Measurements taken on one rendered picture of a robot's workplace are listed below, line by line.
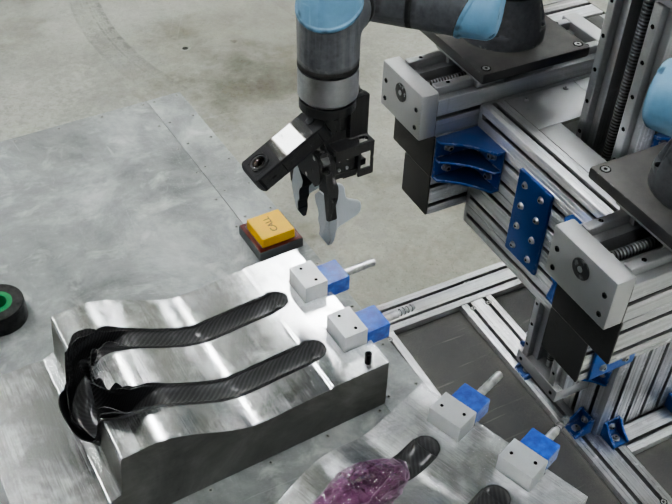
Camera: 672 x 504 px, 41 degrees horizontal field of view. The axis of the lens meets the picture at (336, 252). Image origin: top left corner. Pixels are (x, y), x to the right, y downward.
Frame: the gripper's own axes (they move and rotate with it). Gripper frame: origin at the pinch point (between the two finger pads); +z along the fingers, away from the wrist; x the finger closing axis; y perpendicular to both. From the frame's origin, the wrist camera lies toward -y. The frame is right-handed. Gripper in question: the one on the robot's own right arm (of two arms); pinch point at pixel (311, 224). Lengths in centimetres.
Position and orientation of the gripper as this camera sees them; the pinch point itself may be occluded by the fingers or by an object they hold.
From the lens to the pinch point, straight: 123.8
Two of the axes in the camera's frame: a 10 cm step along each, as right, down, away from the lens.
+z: -0.2, 7.4, 6.7
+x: -5.1, -5.9, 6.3
